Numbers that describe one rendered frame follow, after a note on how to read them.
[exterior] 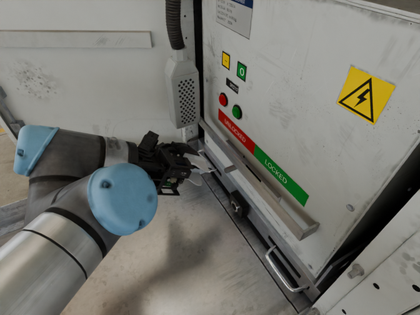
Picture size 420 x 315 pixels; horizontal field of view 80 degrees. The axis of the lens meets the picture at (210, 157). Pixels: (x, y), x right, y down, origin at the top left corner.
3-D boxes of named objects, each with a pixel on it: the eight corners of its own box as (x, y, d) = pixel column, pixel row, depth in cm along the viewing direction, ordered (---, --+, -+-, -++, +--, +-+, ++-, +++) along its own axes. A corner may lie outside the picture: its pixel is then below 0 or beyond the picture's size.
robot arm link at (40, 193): (43, 262, 27) (52, 165, 31) (7, 265, 33) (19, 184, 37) (110, 254, 33) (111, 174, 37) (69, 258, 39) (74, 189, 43)
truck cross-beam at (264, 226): (312, 302, 53) (320, 293, 49) (198, 152, 87) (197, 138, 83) (329, 290, 55) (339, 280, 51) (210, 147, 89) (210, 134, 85)
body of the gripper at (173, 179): (181, 197, 51) (123, 195, 43) (167, 171, 57) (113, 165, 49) (197, 167, 48) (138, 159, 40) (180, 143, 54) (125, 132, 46)
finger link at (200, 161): (219, 180, 56) (185, 177, 51) (207, 164, 60) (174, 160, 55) (225, 169, 55) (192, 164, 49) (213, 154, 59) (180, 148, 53)
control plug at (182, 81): (176, 130, 66) (169, 65, 53) (169, 120, 69) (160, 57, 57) (203, 122, 68) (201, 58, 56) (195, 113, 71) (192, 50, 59)
